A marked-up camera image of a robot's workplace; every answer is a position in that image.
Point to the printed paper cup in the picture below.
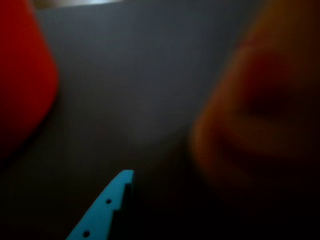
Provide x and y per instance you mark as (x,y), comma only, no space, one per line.
(262,112)

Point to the red plastic mug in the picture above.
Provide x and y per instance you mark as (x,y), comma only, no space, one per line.
(22,75)

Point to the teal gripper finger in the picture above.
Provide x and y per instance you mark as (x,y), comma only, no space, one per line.
(100,220)

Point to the grey rubber mat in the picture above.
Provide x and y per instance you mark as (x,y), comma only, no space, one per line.
(125,75)

